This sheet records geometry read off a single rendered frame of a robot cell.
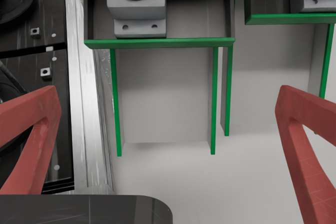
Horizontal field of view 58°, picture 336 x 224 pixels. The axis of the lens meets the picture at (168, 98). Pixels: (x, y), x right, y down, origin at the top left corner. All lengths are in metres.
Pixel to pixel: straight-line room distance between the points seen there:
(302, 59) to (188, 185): 0.29
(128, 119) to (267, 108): 0.21
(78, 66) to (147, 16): 0.34
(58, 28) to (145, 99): 0.27
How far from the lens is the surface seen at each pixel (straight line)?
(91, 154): 0.49
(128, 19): 0.26
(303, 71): 0.48
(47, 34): 0.63
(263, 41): 0.45
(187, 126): 0.44
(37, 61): 0.59
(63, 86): 0.55
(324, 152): 0.65
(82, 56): 0.59
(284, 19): 0.31
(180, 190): 0.57
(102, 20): 0.30
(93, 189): 0.48
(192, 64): 0.42
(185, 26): 0.29
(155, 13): 0.24
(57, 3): 0.67
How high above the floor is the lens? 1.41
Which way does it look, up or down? 62 degrees down
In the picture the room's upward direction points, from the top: straight up
